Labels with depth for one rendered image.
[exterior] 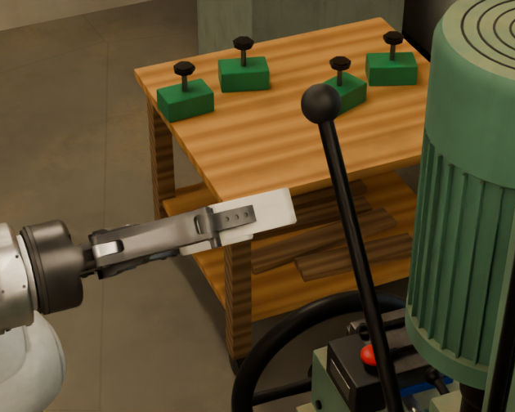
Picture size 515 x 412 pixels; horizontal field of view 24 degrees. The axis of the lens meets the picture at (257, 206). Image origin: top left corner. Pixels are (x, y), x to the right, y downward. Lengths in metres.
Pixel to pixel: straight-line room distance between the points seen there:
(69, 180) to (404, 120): 1.12
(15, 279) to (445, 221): 0.35
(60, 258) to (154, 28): 3.14
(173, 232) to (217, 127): 1.66
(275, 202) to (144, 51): 2.99
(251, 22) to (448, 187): 2.38
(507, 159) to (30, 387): 0.81
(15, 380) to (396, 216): 1.57
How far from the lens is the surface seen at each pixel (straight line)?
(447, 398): 1.23
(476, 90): 0.89
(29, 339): 1.53
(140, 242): 0.93
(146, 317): 2.90
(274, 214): 0.97
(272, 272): 2.73
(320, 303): 1.49
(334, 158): 1.00
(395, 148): 2.53
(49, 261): 0.96
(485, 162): 0.91
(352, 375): 1.33
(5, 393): 1.52
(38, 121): 3.63
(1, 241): 0.96
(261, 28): 3.33
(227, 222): 0.94
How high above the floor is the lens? 1.95
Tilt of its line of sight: 37 degrees down
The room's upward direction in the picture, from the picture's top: straight up
